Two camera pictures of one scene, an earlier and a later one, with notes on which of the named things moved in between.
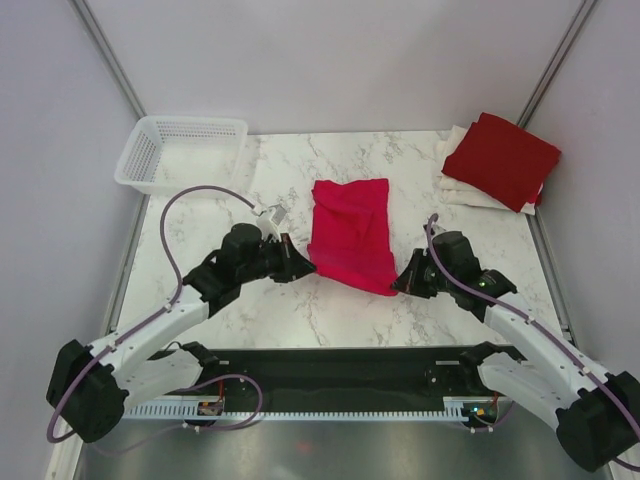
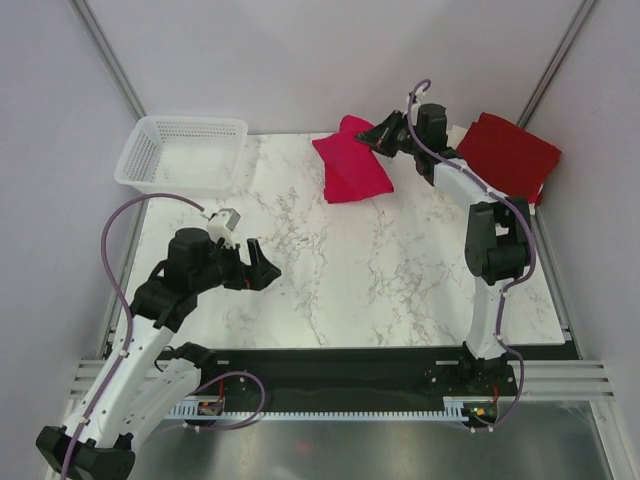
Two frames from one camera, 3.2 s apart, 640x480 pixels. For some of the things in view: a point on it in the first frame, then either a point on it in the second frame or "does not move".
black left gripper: (292, 264) -> (255, 276)
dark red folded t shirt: (503, 160) does not move
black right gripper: (408, 281) -> (381, 136)
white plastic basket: (162, 154) does not move
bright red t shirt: (351, 238) -> (352, 171)
